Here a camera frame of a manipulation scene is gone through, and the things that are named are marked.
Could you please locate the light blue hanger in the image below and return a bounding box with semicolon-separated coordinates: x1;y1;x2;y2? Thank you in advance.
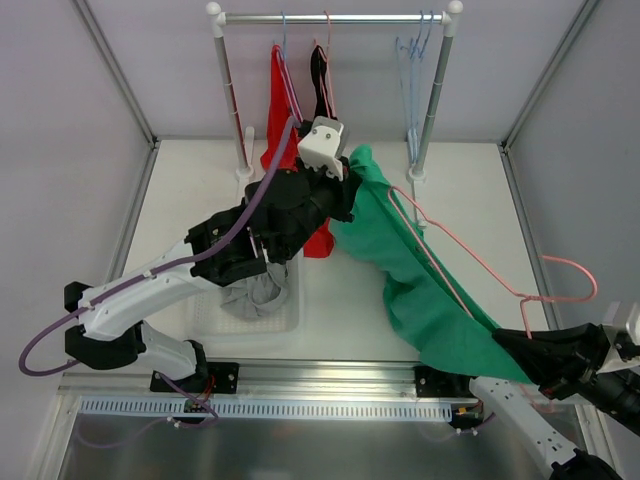
395;11;430;166
407;9;436;166

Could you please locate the red tank top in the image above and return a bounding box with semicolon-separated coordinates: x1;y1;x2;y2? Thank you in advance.
259;43;336;259

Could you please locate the grey tank top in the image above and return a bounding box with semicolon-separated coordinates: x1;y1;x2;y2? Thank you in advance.
221;264;289;320

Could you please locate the green tank top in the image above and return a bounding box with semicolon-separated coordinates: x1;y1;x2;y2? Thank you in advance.
329;145;529;383

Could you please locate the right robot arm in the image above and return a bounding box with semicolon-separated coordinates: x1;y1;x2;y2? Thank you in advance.
414;320;639;479

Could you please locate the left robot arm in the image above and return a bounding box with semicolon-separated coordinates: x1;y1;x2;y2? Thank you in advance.
64;166;362;392

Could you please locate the blue hanger of red top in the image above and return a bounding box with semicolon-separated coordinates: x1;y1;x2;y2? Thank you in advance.
271;10;304;124

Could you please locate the black tank top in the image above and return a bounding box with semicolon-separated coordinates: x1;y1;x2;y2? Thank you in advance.
310;47;338;120

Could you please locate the pink hanger of black top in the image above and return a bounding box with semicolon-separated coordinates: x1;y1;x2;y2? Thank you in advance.
313;10;336;114

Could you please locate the white clothes rack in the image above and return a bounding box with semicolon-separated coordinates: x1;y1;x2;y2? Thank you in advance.
206;1;464;201

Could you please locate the white plastic basket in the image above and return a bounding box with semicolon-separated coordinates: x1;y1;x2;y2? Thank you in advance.
186;254;303;344

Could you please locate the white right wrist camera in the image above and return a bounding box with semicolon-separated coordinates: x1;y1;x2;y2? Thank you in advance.
598;302;639;373

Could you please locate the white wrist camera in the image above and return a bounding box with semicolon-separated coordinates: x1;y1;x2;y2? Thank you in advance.
598;302;639;373
298;116;348;182

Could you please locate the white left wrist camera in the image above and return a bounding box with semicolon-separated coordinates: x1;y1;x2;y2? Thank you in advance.
298;116;348;182

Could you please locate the aluminium mounting rail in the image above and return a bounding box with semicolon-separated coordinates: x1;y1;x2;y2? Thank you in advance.
57;357;581;401

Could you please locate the white slotted cable duct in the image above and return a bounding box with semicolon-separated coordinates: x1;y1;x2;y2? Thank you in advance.
79;396;453;423

